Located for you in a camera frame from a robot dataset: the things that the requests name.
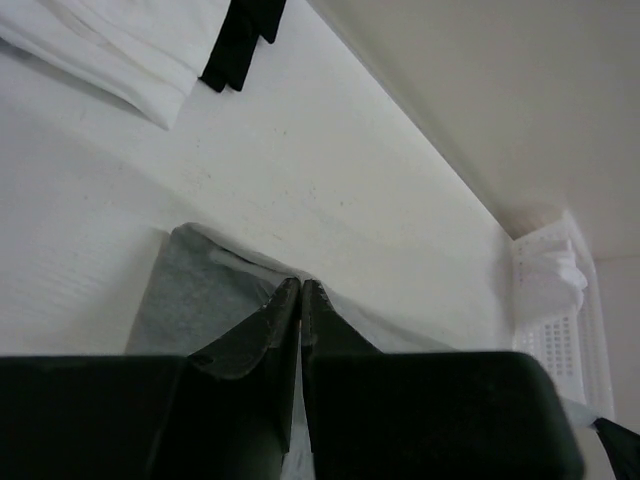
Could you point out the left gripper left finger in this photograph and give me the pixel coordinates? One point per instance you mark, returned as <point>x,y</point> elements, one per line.
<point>223,412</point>

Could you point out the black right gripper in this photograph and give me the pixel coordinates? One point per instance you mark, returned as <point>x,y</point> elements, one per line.
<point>622,448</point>

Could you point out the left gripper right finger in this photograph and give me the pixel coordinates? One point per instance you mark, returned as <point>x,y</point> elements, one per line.
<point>442,415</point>

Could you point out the grey tank top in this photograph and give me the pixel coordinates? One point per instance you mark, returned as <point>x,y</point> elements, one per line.
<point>197,292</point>

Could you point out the white tank top in basket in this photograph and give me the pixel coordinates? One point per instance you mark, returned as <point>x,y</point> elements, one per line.
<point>551,278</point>

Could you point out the folded white tank top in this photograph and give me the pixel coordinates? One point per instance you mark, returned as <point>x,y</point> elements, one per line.
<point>148,53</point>

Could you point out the folded black tank top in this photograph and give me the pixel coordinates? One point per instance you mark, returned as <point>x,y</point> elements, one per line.
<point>245,23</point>

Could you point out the white plastic laundry basket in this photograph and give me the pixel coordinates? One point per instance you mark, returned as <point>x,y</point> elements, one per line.
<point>558,315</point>

